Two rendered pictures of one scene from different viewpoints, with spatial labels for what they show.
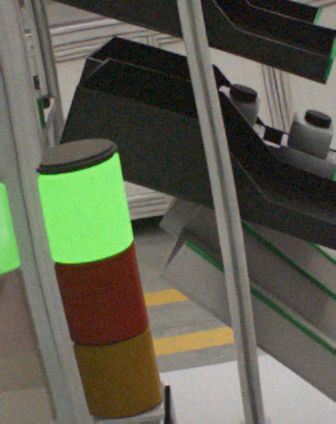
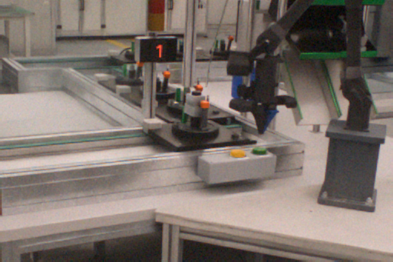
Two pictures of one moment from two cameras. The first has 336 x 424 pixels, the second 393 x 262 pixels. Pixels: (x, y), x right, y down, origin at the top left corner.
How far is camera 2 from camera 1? 1.69 m
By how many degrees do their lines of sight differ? 58
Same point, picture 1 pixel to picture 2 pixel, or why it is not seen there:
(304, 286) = (325, 80)
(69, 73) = not seen: outside the picture
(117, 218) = not seen: outside the picture
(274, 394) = not seen: hidden behind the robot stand
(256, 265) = (318, 68)
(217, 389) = not seen: hidden behind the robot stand
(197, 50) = not seen: outside the picture
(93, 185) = not seen: outside the picture
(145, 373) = (153, 22)
